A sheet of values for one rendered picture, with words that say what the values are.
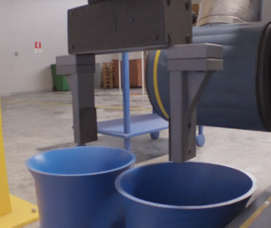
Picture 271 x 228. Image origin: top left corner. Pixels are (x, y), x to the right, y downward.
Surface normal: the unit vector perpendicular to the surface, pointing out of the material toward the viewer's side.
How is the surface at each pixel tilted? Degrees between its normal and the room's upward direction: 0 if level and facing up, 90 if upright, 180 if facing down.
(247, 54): 68
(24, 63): 90
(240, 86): 100
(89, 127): 90
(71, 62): 90
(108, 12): 90
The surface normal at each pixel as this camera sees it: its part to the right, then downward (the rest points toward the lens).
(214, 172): -0.58, -0.35
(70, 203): -0.04, 0.14
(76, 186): 0.08, 0.57
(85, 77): 0.77, 0.07
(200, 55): -0.64, 0.12
